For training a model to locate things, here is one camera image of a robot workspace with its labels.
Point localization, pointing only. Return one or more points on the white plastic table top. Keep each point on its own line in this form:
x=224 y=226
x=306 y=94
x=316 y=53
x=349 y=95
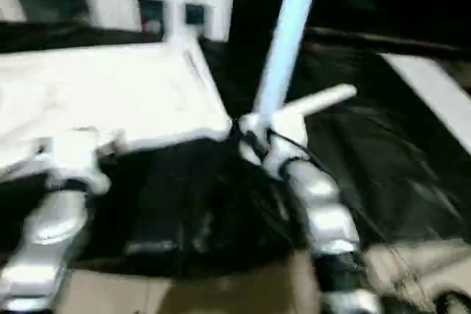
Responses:
x=110 y=93

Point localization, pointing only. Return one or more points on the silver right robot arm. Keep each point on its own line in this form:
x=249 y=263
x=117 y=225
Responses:
x=324 y=211

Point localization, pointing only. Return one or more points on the black work surface mat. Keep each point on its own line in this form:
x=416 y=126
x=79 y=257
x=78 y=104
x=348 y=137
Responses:
x=184 y=204

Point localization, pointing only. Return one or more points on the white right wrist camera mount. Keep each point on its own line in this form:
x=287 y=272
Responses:
x=283 y=137

